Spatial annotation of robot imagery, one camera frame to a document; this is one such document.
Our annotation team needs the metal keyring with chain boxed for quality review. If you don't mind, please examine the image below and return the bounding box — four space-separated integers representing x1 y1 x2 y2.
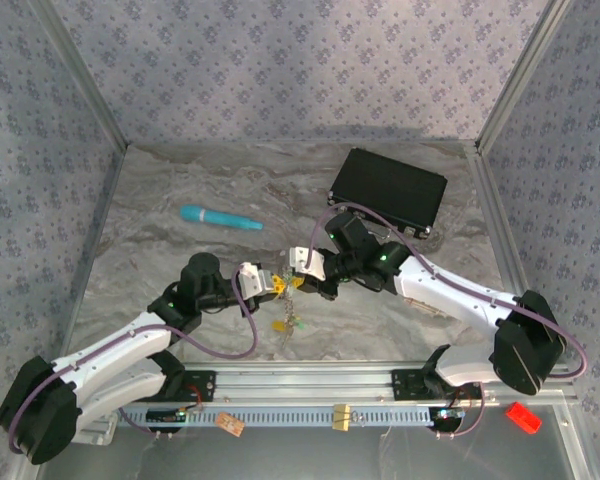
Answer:
269 264 311 351

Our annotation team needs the teal pen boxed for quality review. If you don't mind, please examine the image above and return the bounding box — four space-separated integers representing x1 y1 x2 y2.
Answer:
179 204 265 232

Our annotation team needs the black hard case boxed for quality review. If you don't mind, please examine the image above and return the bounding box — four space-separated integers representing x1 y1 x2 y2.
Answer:
327 147 449 236

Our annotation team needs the brown stick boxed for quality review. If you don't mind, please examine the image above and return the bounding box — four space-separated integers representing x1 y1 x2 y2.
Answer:
404 295 444 316

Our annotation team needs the orange tag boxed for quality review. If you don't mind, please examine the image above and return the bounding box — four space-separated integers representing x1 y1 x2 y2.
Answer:
215 410 246 437

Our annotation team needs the small controller board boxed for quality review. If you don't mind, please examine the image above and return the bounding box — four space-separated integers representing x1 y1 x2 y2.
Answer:
429 407 466 431
146 407 189 426

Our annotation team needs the red plastic block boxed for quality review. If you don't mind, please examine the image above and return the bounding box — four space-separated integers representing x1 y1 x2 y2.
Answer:
504 401 544 435

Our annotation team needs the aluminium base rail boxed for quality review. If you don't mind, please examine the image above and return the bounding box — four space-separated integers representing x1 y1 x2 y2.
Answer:
39 362 579 404

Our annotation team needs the slotted grey cable duct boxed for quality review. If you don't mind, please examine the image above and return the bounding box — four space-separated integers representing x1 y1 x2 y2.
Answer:
117 402 436 429

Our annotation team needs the aluminium side rail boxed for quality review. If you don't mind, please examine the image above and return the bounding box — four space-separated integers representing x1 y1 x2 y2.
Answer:
462 142 551 364

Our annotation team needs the short purple base cable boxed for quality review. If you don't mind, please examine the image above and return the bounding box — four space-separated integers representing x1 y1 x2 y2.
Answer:
432 379 486 441
117 407 176 439

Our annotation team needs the aluminium frame post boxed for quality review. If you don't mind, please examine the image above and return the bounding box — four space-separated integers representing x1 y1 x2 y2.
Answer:
474 0 579 156
29 0 130 151

